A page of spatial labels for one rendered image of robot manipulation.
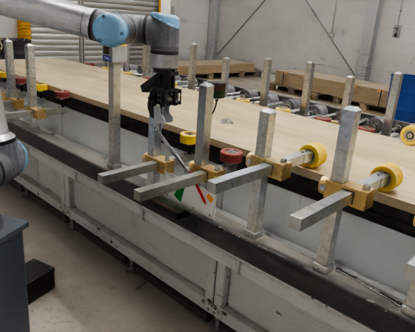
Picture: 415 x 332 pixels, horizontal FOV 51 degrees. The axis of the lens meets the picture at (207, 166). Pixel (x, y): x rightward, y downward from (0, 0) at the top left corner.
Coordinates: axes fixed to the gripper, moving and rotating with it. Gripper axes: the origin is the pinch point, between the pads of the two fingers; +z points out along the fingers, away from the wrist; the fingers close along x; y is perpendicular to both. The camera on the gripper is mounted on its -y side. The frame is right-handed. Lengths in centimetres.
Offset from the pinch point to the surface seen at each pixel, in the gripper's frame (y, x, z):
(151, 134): -10.6, 6.1, 6.0
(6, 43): -134, 6, -15
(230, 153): 19.8, 16.3, 7.4
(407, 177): 69, 48, 8
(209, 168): 19.0, 7.0, 11.1
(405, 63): -185, 744, 22
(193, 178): 19.6, -1.2, 12.8
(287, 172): 48.1, 8.3, 4.2
